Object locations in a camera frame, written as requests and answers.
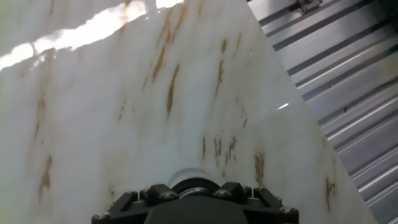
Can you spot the clear glass jar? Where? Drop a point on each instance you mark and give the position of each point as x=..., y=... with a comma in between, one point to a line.
x=189, y=174

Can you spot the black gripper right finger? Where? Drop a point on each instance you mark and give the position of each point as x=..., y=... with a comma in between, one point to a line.
x=264, y=205

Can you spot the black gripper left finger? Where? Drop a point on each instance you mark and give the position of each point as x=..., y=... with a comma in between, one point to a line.
x=130, y=205

